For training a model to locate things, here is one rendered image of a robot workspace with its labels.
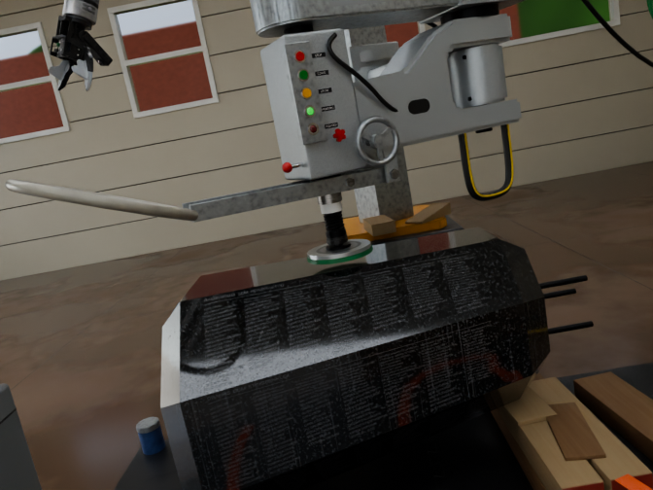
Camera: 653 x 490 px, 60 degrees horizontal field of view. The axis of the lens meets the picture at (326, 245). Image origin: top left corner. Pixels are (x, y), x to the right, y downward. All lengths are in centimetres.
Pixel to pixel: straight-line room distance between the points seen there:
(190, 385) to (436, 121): 113
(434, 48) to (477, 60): 20
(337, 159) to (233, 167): 635
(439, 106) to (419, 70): 14
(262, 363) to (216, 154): 653
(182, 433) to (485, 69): 152
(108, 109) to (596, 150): 675
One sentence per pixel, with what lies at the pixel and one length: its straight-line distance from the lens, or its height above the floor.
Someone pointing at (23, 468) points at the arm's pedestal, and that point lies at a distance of 142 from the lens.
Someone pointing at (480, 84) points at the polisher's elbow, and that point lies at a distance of 208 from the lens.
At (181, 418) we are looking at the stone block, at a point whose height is 52.
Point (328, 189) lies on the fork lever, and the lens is 176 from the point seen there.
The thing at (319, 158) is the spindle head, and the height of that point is 116.
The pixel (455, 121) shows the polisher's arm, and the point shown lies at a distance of 197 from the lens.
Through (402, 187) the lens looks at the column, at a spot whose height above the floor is 92.
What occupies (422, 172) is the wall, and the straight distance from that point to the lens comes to 804.
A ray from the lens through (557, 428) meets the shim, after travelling 197.
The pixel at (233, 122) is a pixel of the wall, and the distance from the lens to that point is 802.
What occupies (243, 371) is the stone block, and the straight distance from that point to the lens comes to 168.
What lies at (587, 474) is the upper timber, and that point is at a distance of 180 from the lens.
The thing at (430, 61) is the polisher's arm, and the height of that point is 139.
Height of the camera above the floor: 124
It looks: 11 degrees down
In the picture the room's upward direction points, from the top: 11 degrees counter-clockwise
